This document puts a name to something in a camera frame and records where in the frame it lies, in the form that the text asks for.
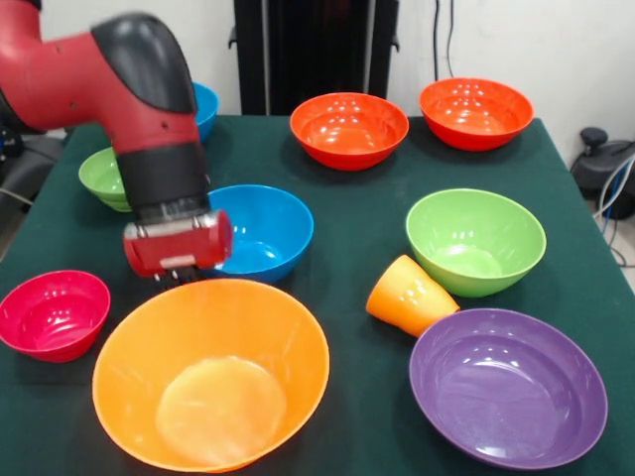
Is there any dark green table cloth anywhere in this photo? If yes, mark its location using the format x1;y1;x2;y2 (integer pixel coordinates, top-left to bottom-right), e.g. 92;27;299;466
0;112;635;476

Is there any black wall cable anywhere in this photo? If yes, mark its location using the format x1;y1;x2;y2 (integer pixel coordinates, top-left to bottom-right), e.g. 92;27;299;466
445;0;456;78
433;0;443;83

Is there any grey cable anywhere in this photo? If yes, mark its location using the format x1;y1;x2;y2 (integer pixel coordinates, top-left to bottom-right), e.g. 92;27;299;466
0;186;35;205

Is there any small green plastic bowl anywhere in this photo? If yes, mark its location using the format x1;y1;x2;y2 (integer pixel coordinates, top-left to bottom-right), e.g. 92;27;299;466
77;147;133;213

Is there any red-orange plastic bowl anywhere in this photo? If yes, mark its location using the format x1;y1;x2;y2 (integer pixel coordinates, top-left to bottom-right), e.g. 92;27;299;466
289;91;411;173
419;76;536;153

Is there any blue and white cable bundle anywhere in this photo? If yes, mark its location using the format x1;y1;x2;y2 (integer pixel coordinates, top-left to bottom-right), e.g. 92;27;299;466
592;153;635;269

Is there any purple plastic bowl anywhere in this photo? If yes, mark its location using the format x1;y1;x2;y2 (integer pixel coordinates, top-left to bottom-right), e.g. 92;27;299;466
408;307;609;471

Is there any blue plastic bowl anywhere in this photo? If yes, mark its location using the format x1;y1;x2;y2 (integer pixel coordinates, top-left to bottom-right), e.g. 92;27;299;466
190;81;220;146
200;183;316;287

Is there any black equipment rack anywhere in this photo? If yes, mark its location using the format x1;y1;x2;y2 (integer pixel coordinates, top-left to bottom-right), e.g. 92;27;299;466
0;116;24;184

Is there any large orange plastic bowl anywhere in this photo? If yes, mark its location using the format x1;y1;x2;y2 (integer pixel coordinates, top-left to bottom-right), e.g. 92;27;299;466
92;278;331;474

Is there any large green plastic bowl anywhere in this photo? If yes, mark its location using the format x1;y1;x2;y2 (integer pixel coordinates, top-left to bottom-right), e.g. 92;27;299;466
405;187;548;299

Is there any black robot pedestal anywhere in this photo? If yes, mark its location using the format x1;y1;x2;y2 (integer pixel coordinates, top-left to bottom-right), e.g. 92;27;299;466
228;0;401;117

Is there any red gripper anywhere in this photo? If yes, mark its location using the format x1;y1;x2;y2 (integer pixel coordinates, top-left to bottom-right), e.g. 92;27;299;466
122;208;235;291

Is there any dark grey chair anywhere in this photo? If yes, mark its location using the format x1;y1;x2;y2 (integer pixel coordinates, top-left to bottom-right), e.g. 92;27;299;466
0;129;68;199

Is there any black office chair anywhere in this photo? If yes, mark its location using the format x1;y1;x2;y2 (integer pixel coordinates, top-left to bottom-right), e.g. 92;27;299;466
570;127;635;220

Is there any pink plastic bowl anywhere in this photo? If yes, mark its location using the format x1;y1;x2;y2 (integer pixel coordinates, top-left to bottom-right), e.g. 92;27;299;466
0;269;112;364

